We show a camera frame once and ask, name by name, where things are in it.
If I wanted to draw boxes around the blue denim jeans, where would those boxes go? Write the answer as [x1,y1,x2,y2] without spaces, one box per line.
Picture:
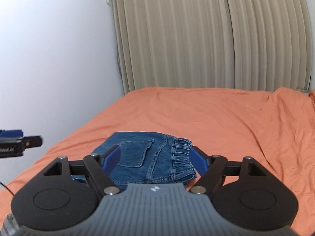
[71,131,198,192]

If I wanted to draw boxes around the orange bed sheet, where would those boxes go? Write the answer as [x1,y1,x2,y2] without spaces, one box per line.
[1,87,314,235]

